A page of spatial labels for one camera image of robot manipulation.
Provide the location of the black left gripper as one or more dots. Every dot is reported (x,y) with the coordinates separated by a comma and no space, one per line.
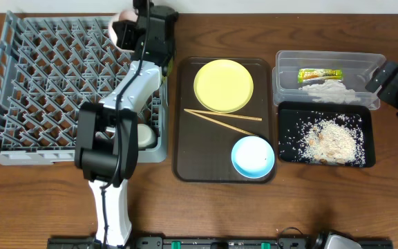
(123,34)

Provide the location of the pink white bowl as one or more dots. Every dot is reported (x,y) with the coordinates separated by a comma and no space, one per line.
(122,30)

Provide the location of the small white green cup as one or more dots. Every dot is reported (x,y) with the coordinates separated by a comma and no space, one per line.
(146,137)

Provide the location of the light blue bowl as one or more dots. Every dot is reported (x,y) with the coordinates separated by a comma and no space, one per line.
(253,157)

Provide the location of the green orange snack wrapper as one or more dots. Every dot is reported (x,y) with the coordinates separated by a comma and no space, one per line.
(311,74)

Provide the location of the white tissue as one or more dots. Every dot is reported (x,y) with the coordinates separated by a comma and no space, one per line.
(331,91)

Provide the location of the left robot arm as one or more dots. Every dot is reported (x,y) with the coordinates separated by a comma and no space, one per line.
(107,148)

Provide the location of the clear plastic waste bin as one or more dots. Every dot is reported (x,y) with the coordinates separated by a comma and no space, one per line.
(357,71)

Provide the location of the black waste tray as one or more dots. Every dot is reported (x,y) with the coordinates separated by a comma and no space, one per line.
(289,112)

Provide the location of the lower wooden chopstick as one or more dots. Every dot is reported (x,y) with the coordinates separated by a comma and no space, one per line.
(222,124)

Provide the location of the wooden chopstick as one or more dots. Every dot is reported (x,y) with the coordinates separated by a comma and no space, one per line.
(222,124)
(224,114)

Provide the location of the grey plastic dish rack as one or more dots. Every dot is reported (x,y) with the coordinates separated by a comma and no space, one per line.
(50,67)

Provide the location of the yellow round plate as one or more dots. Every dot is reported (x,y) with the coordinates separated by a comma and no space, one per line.
(223,86)

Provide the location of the upper wooden chopstick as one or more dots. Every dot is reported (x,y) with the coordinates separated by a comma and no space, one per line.
(224,114)

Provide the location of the dark brown serving tray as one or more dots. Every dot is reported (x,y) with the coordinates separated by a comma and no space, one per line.
(202,149)

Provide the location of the spilled rice food scraps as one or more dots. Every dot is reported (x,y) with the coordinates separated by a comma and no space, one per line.
(327,139)

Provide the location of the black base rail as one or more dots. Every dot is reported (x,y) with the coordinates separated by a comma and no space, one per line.
(324,240)

